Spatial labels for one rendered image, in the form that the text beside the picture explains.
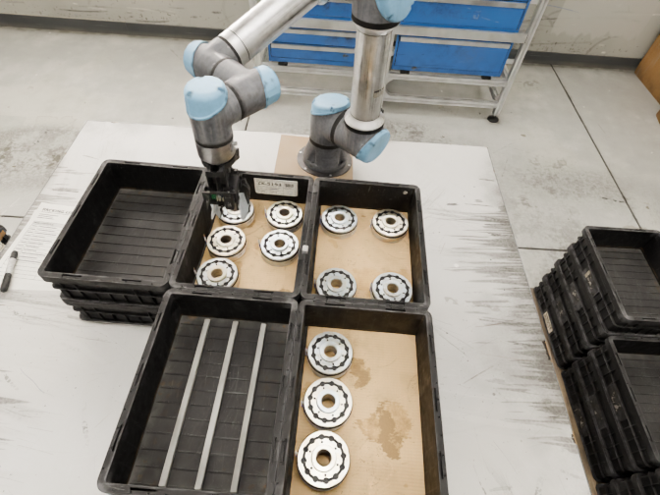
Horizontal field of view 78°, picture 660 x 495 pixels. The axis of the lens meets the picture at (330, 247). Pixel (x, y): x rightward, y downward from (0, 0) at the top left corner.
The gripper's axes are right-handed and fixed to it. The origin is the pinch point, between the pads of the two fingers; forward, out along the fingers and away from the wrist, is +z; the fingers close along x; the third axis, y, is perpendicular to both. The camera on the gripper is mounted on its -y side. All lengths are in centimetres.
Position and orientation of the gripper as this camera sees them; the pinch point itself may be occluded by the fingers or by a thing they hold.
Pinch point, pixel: (232, 211)
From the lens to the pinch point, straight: 104.7
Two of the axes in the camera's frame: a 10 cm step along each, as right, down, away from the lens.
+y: 0.1, 8.0, -6.1
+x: 10.0, 0.2, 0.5
